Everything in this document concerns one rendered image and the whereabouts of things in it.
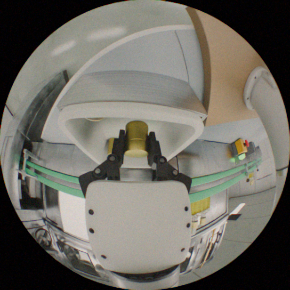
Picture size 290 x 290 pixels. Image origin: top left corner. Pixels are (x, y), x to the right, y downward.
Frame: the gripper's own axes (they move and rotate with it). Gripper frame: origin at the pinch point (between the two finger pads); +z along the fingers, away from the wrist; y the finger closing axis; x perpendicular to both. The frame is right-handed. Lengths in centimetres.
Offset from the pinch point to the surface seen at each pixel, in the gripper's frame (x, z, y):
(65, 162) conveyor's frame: -20.3, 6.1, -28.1
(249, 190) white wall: -207, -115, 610
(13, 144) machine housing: -7, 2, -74
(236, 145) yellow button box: -6, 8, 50
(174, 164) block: -10.7, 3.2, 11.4
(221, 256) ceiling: -104, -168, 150
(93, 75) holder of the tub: 8.3, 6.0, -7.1
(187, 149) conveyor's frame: -9.6, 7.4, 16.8
